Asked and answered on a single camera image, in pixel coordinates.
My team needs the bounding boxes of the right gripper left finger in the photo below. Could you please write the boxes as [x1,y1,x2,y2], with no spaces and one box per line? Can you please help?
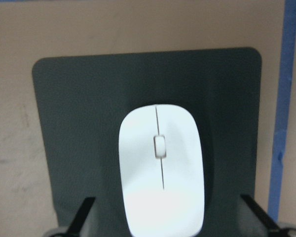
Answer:
[65,197,96,237]

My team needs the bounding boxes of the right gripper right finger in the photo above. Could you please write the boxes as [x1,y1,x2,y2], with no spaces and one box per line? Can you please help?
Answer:
[240,194,283,237]

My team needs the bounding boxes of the black mousepad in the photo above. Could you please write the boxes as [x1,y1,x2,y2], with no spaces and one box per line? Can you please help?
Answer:
[32,47,261,237]

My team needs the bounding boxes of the white computer mouse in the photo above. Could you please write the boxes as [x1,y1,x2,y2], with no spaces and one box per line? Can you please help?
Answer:
[118,104,205,237]

